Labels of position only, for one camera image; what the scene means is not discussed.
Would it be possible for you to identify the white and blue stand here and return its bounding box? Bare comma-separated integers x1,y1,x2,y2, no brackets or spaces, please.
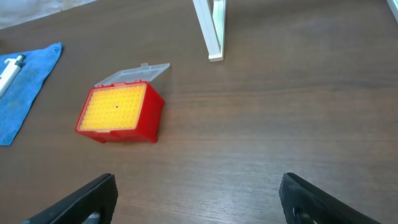
192,0,398,62

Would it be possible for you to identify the blue cloth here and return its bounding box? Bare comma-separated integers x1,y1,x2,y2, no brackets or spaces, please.
0,42,63,147

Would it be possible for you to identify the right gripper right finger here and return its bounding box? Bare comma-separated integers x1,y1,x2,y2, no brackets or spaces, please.
279,172,383,224

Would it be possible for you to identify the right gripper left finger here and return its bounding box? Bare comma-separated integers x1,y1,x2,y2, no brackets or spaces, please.
21,173,119,224

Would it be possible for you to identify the white pipette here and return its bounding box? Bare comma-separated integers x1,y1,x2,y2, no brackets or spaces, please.
0,54,27,98

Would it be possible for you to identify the red and yellow tip box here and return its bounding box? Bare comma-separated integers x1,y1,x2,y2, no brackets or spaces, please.
74,62,171,144

